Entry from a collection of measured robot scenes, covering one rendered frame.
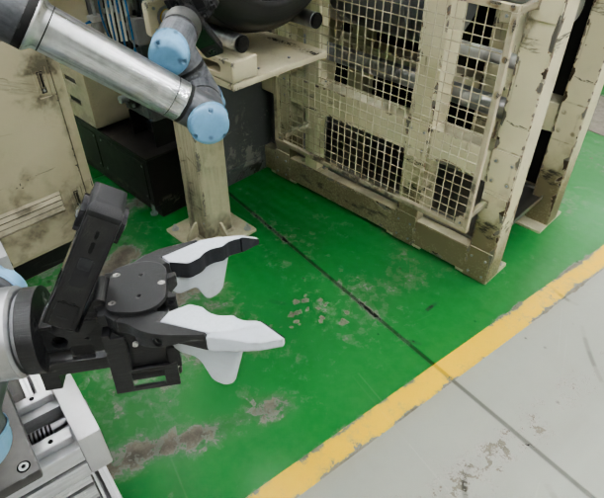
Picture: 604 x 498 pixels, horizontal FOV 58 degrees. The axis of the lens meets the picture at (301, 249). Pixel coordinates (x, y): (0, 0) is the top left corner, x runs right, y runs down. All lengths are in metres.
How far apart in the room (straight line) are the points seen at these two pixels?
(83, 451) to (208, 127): 0.56
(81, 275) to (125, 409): 1.33
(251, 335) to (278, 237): 1.84
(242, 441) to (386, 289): 0.78
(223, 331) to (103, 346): 0.12
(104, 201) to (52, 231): 1.80
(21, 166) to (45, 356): 1.60
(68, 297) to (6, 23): 0.60
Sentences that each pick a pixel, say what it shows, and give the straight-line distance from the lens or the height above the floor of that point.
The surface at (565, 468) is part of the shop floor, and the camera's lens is 1.72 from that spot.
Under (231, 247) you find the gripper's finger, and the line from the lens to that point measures 0.51.
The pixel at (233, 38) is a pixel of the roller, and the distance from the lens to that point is 1.50.
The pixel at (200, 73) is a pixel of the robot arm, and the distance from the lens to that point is 1.13.
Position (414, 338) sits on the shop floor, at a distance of 1.87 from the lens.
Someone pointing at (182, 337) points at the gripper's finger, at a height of 1.08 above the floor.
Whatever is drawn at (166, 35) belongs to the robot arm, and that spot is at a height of 1.05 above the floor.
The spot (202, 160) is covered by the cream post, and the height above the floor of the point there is 0.38.
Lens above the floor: 1.37
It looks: 39 degrees down
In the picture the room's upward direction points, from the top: straight up
